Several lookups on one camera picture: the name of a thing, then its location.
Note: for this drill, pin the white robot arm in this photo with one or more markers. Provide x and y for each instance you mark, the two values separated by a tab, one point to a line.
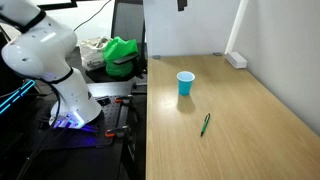
40	53

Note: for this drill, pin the orange handled clamp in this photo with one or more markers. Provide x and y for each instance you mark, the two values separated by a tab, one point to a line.
121	99
113	132

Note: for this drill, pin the white power adapter box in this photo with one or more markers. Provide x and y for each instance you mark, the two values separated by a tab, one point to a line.
236	60

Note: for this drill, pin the orange handled clamp front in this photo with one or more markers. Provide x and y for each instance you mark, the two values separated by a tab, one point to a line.
113	132

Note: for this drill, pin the light blue plastic cup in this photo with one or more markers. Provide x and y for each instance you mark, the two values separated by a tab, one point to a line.
185	80

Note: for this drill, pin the black phone on bag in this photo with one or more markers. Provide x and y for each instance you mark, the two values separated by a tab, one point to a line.
125	59

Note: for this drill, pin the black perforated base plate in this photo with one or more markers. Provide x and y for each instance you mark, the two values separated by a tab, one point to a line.
68	133

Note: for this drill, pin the white wall cable duct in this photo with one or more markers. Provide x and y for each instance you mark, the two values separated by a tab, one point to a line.
237	24

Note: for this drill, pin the white plastic bag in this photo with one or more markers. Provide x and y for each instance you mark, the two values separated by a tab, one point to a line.
91	51

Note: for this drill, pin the blue led strip device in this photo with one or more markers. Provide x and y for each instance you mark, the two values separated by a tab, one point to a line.
16	95

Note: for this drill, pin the green pen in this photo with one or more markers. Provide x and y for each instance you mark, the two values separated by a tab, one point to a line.
206	120

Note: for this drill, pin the green plastic bag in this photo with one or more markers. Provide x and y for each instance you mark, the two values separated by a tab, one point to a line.
115	49

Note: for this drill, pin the orange handled clamp rear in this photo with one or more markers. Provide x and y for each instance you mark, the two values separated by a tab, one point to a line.
121	99

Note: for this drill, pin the black office chair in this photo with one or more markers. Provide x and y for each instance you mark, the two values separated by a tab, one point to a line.
129	24

